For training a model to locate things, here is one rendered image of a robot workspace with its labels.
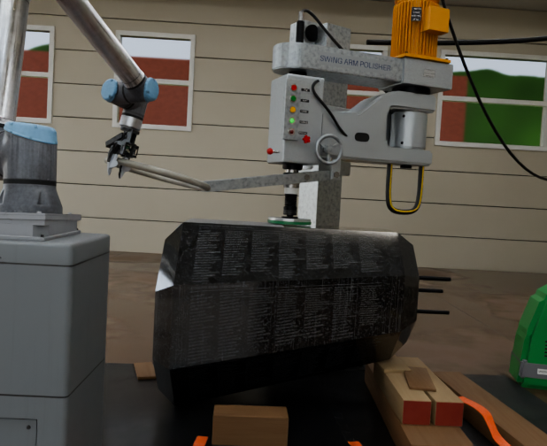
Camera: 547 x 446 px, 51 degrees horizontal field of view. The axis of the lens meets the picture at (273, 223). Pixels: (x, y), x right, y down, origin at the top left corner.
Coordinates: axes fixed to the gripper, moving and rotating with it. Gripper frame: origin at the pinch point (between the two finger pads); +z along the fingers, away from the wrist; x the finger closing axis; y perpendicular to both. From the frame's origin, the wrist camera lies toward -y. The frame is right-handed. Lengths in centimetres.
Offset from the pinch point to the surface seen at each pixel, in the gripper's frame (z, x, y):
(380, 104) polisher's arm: -69, 101, 57
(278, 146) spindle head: -34, 65, 30
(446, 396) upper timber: 54, 91, 128
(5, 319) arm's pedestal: 49, -63, 59
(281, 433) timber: 83, 48, 83
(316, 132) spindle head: -45, 75, 42
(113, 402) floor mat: 101, 31, 1
